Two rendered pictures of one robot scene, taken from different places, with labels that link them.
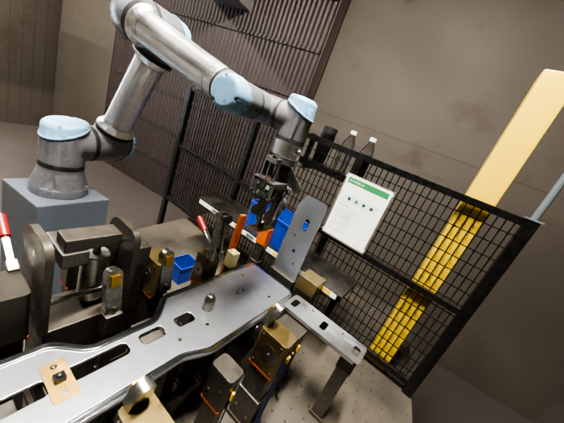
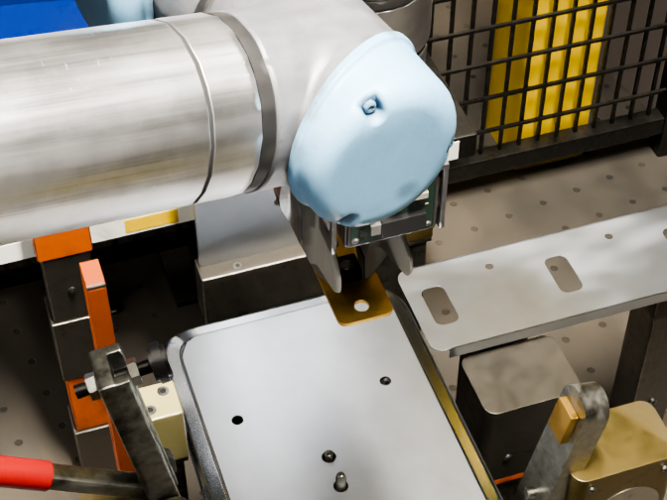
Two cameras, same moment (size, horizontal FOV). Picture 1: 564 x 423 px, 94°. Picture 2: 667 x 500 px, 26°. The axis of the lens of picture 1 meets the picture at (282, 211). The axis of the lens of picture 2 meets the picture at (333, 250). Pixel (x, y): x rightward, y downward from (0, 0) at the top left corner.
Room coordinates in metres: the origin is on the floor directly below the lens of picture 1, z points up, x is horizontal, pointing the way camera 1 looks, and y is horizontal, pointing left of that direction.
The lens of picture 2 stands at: (0.28, 0.52, 1.96)
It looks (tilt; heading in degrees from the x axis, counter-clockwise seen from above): 46 degrees down; 313
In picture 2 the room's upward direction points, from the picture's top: straight up
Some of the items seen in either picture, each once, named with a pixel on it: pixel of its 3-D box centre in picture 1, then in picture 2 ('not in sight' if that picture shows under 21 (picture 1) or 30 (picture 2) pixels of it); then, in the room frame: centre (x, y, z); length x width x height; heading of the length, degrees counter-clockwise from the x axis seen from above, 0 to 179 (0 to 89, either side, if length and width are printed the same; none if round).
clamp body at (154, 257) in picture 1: (145, 301); not in sight; (0.67, 0.30, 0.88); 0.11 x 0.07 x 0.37; 61
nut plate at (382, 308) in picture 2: (262, 226); (346, 270); (0.72, 0.04, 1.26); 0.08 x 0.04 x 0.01; 152
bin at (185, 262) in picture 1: (183, 268); not in sight; (1.08, 0.35, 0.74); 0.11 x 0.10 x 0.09; 151
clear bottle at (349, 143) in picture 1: (346, 151); not in sight; (1.34, -0.18, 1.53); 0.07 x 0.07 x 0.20
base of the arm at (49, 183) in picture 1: (60, 175); not in sight; (0.75, 0.70, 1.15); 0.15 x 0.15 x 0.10
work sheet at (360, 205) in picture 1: (356, 213); not in sight; (1.16, -0.31, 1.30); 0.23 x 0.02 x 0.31; 61
